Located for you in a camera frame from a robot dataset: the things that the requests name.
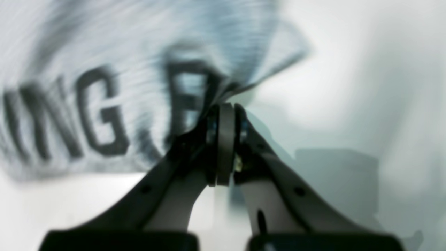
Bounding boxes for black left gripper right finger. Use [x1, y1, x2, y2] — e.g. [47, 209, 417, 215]
[233, 104, 403, 251]

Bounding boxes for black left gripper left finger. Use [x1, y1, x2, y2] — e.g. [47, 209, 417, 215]
[39, 103, 236, 251]

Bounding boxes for grey T-shirt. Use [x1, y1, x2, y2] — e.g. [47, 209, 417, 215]
[0, 0, 308, 181]

